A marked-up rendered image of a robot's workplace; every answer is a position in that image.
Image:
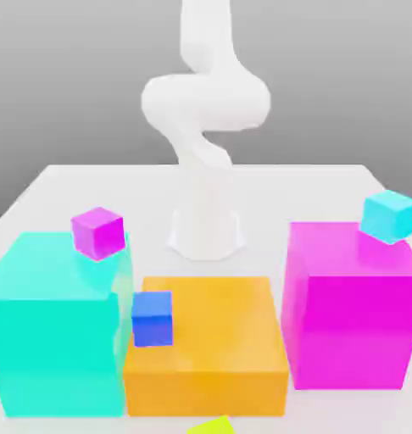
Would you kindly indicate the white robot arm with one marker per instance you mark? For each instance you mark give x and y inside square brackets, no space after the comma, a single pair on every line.
[206,101]

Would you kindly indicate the small purple cube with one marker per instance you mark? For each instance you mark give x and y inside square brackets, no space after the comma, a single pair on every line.
[97,234]

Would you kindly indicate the small blue cube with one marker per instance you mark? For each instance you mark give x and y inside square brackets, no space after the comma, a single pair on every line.
[151,318]

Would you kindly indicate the small cyan cube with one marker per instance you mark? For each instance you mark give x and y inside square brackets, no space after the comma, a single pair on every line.
[389,217]

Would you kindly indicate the small yellow cube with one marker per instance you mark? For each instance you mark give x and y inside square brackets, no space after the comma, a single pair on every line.
[214,427]

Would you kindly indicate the large orange box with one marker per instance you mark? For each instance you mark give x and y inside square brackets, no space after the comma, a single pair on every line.
[219,339]

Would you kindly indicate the large magenta box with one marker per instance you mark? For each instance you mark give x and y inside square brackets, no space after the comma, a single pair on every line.
[355,322]

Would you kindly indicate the large turquoise box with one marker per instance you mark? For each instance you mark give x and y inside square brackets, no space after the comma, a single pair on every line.
[50,339]

